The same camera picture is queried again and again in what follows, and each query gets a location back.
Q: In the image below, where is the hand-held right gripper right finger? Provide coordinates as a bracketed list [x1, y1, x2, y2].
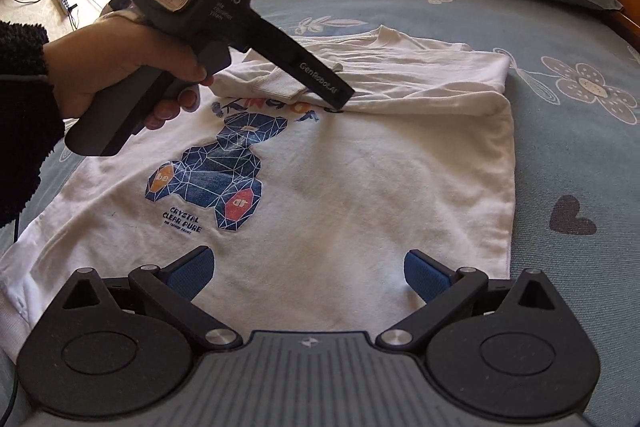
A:
[375, 249, 562, 352]

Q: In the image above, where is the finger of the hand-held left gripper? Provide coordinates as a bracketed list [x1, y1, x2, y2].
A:
[272, 41, 357, 110]

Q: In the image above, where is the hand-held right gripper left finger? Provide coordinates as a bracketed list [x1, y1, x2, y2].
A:
[59, 246, 244, 353]

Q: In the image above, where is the white printed long-sleeve shirt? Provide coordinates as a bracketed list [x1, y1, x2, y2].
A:
[0, 24, 516, 348]

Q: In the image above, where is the person's left hand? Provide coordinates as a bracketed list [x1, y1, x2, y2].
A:
[44, 13, 216, 132]

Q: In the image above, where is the blue floral bed sheet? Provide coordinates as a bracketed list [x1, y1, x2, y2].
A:
[0, 0, 640, 427]

